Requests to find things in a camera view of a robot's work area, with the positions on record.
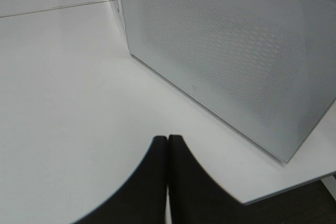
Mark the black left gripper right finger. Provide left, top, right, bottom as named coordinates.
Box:
left=167, top=135, right=265, bottom=223

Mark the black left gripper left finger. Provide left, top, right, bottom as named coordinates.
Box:
left=76, top=136, right=167, bottom=223

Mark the white microwave door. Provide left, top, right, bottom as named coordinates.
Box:
left=121, top=0, right=335, bottom=162

